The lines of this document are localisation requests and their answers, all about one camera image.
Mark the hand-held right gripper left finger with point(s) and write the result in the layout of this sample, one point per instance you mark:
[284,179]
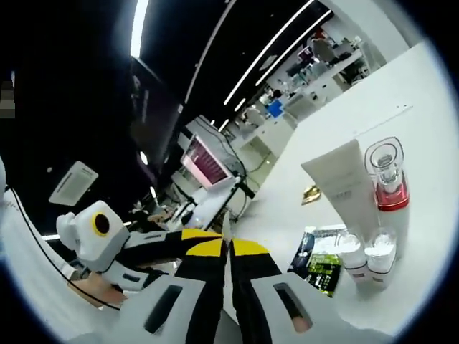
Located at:
[188,294]

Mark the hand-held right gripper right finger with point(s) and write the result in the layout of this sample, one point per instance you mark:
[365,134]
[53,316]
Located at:
[322,315]

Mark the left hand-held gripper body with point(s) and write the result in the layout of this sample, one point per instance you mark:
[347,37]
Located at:
[82,243]

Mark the black green skincare sachet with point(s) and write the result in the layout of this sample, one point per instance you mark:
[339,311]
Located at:
[319,272]

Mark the small white skincare bottle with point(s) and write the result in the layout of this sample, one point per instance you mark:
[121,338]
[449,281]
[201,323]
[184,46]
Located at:
[353,261]
[380,265]

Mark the gold skincare sachet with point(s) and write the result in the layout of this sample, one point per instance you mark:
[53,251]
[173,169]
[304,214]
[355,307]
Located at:
[311,193]

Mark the large red collar skincare bottle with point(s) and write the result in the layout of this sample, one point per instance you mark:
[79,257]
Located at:
[391,197]

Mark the white skincare tube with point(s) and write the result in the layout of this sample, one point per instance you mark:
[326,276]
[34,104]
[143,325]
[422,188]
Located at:
[344,179]

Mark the person's left hand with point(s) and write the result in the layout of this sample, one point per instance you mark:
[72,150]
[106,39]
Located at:
[100,292]

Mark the ceiling air conditioner unit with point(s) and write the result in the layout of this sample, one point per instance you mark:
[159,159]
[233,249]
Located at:
[73,182]

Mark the white laptop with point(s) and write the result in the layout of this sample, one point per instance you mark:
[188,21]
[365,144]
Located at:
[204,161]

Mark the black laptop stand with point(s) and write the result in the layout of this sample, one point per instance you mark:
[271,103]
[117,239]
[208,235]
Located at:
[245,188]

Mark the large dark display screen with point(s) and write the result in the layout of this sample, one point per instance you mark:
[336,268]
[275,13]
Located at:
[154,107]

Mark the blue box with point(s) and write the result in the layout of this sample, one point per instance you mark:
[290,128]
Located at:
[277,108]

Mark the wide ceiling light strip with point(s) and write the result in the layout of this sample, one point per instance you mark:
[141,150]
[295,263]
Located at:
[140,28]

